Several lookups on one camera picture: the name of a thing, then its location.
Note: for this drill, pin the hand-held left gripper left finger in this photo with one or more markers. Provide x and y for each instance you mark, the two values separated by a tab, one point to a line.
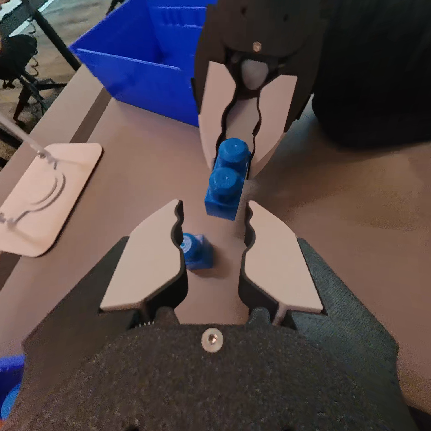
144	269

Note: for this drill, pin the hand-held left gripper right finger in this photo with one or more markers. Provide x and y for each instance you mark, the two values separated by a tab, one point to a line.
283	272

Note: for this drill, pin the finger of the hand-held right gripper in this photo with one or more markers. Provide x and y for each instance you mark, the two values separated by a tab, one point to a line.
212	111
276	114

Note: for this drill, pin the blue single-stud block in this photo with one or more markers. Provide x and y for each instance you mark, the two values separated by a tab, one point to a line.
202	256

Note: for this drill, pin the blue object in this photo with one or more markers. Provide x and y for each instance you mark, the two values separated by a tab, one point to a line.
134	77

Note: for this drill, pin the blue two-stud block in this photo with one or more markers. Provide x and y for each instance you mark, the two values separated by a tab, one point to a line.
222	202

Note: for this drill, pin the blue plastic bin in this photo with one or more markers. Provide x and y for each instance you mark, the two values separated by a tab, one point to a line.
10	367

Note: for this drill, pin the white document stand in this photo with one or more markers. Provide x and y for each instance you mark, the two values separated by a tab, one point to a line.
50	202

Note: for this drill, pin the wooden-top desk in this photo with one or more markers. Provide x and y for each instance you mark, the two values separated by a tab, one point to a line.
57	43

